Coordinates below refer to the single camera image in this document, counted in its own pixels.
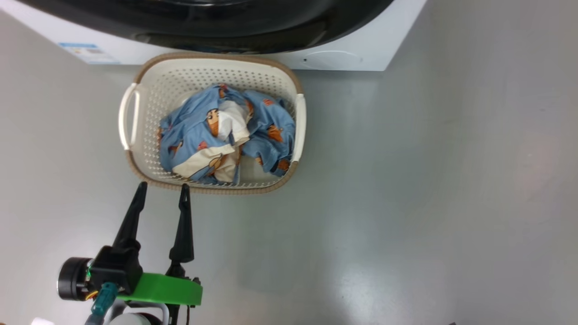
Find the blue energy label sticker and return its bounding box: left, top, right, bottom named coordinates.
left=58, top=42, right=121, bottom=65

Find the cream perforated laundry basket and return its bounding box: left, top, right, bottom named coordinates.
left=118, top=51, right=307, bottom=195

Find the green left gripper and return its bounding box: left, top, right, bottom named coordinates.
left=112, top=181, right=203, bottom=307

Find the blue cartoon print garment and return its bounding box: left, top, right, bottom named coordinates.
left=158, top=84, right=296, bottom=185

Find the white front-load washing machine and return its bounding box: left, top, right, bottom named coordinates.
left=0, top=0, right=428, bottom=72

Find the round white filter cover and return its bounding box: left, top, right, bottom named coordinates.
left=301, top=50, right=363, bottom=70

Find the teal plug camera cable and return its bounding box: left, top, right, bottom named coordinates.
left=86, top=282, right=119, bottom=325

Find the black glass washing machine door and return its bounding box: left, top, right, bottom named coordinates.
left=17, top=0, right=396, bottom=55

